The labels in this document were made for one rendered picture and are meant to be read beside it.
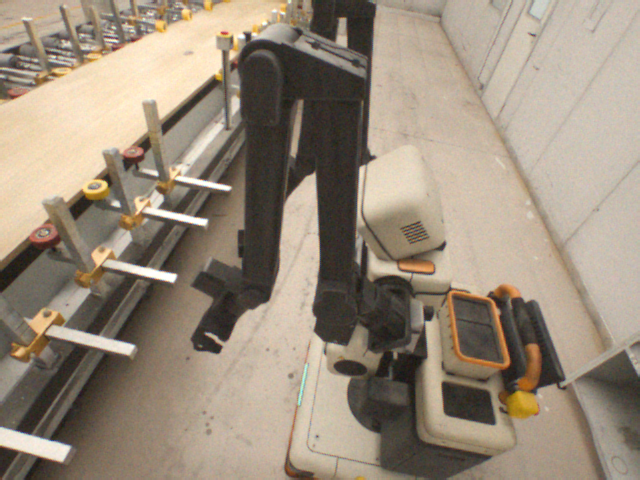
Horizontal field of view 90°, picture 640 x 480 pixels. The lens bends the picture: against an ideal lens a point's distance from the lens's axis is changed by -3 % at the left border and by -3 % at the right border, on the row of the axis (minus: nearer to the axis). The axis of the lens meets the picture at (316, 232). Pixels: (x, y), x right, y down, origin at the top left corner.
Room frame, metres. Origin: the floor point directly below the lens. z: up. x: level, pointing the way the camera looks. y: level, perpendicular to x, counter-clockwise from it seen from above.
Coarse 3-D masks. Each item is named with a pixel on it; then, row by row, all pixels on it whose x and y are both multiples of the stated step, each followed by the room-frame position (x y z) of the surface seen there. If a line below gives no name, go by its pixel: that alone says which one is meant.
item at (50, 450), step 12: (0, 432) 0.11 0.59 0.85; (12, 432) 0.12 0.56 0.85; (0, 444) 0.09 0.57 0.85; (12, 444) 0.10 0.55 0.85; (24, 444) 0.10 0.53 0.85; (36, 444) 0.11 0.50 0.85; (48, 444) 0.11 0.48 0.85; (60, 444) 0.12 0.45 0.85; (36, 456) 0.09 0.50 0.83; (48, 456) 0.09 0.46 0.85; (60, 456) 0.10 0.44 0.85; (72, 456) 0.10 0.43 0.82
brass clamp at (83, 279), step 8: (104, 248) 0.66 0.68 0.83; (96, 256) 0.62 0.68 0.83; (104, 256) 0.62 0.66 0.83; (112, 256) 0.65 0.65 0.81; (96, 264) 0.59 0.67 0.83; (80, 272) 0.55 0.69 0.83; (96, 272) 0.57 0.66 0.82; (104, 272) 0.59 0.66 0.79; (80, 280) 0.53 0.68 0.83; (88, 280) 0.53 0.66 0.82; (96, 280) 0.56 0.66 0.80
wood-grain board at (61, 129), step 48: (240, 0) 4.35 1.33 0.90; (288, 0) 4.81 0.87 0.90; (144, 48) 2.33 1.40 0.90; (192, 48) 2.49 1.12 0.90; (48, 96) 1.45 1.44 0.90; (96, 96) 1.54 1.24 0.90; (144, 96) 1.63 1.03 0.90; (192, 96) 1.77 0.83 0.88; (0, 144) 1.01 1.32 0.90; (48, 144) 1.07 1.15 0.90; (96, 144) 1.13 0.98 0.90; (0, 192) 0.75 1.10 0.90; (48, 192) 0.80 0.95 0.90; (0, 240) 0.56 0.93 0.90
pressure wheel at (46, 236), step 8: (48, 224) 0.65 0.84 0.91; (32, 232) 0.61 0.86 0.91; (40, 232) 0.62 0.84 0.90; (48, 232) 0.62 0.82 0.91; (56, 232) 0.63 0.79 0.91; (32, 240) 0.58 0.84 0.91; (40, 240) 0.58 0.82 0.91; (48, 240) 0.59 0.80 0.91; (56, 240) 0.61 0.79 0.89; (40, 248) 0.57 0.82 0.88; (48, 248) 0.58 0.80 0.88; (56, 248) 0.62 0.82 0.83
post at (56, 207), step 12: (48, 204) 0.55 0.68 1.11; (60, 204) 0.57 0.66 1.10; (60, 216) 0.56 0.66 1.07; (72, 216) 0.59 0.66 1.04; (60, 228) 0.55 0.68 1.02; (72, 228) 0.57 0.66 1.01; (72, 240) 0.55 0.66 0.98; (84, 240) 0.59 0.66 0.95; (72, 252) 0.55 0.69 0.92; (84, 252) 0.57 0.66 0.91; (84, 264) 0.55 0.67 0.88; (96, 288) 0.55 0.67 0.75
